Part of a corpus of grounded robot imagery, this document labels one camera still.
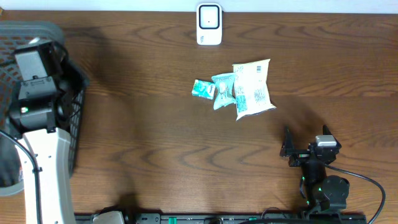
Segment cream snack bag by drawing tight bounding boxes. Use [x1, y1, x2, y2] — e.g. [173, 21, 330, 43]
[233, 59, 276, 120]

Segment teal small snack packet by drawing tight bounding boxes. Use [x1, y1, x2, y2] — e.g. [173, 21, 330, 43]
[211, 73, 236, 110]

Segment teal gum box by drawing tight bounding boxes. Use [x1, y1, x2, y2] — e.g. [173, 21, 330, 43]
[192, 80, 216, 100]

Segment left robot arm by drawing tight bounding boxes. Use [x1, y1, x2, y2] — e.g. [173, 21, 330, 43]
[7, 40, 78, 223]

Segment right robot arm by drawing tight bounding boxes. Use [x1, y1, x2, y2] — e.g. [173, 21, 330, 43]
[280, 125, 349, 220]

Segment white barcode scanner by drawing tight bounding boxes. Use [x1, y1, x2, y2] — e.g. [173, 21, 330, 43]
[196, 3, 223, 45]

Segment grey plastic shopping basket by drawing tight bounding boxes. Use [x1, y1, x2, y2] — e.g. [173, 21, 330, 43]
[1, 21, 85, 197]

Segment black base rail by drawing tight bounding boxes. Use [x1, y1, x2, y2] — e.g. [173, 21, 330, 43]
[124, 213, 366, 224]

